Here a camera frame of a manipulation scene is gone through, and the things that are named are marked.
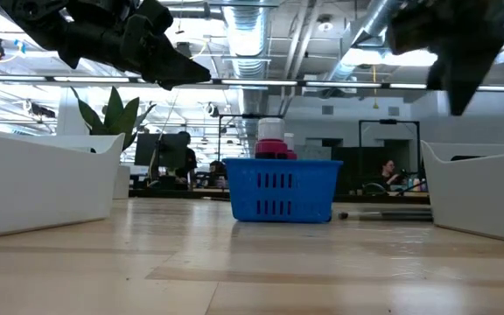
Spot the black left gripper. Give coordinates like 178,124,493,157
61,0,213,92

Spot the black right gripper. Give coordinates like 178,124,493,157
387,0,504,116

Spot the silver-ferrule paint brush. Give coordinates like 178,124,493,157
338,211,434,218

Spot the green potted plant white pot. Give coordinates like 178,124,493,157
70,86,158,200

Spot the black computer monitor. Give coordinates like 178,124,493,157
134,132,189,170

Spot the person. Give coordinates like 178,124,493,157
207,159,228,188
376,158,405,190
175,130,199,184

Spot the long ceiling light strip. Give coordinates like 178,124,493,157
0,73,504,93

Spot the pale grey plastic tray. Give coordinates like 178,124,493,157
421,139,504,246

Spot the round white ceiling fixture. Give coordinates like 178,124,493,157
316,14,334,33

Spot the blue plastic slotted basket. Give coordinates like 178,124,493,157
223,157,344,224

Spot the white plastic tray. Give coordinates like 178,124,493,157
0,130,126,241

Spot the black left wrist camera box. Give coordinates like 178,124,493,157
134,0,175,35

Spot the silver ventilation duct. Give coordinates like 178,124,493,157
221,0,271,159
321,0,406,84

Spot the yellow hanging cord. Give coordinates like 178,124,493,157
371,64,379,110

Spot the black metal frame stand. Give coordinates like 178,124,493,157
358,118,422,176

